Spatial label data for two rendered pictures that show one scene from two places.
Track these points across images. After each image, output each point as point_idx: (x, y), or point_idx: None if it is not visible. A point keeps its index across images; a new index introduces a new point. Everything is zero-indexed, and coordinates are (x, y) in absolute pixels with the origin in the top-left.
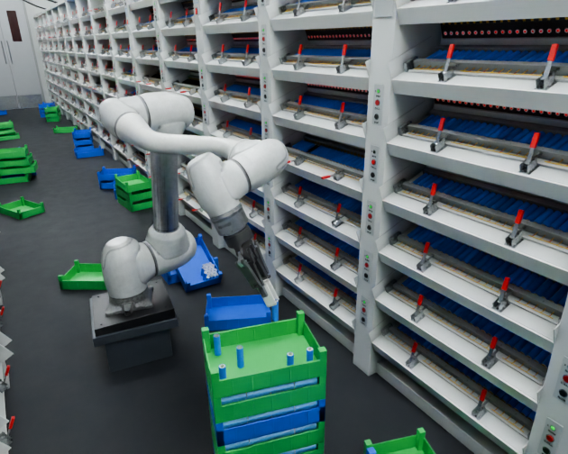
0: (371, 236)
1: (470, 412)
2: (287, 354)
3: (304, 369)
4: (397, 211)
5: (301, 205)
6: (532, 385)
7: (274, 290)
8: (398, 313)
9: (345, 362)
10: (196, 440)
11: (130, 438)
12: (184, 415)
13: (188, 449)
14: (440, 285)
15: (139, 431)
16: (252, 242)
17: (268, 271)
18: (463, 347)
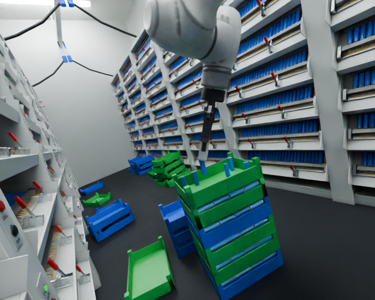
0: (21, 246)
1: (89, 283)
2: (195, 171)
3: (187, 179)
4: None
5: None
6: (63, 232)
7: (199, 151)
8: (76, 296)
9: None
10: (306, 269)
11: (364, 255)
12: (345, 290)
13: (305, 261)
14: (50, 215)
15: (365, 262)
16: (208, 110)
17: (200, 138)
18: (66, 253)
